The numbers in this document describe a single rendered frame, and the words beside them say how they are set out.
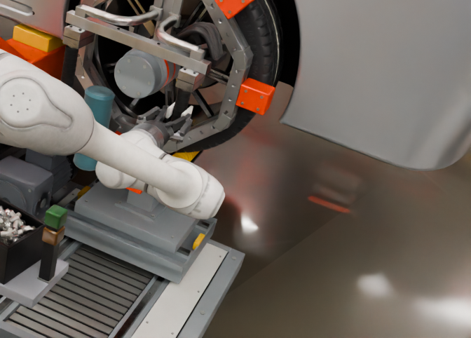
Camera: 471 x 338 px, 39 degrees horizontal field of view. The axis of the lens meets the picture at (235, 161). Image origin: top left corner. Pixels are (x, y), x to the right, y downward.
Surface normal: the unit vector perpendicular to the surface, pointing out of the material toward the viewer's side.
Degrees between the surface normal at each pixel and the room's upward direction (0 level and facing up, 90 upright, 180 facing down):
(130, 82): 90
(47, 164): 90
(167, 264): 90
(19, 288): 0
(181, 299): 0
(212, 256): 0
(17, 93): 59
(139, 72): 90
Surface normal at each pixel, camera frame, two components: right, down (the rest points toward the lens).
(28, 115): 0.06, -0.11
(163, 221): 0.26, -0.85
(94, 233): -0.30, 0.39
